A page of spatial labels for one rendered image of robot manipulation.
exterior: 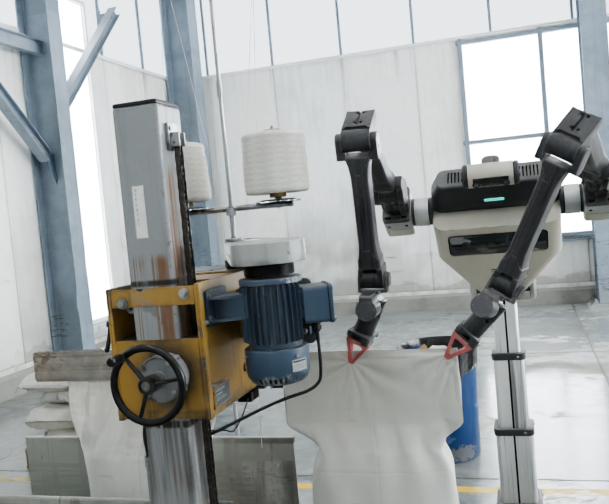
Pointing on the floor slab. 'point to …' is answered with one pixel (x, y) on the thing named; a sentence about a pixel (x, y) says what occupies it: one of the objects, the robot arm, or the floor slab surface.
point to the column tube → (181, 437)
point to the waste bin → (464, 437)
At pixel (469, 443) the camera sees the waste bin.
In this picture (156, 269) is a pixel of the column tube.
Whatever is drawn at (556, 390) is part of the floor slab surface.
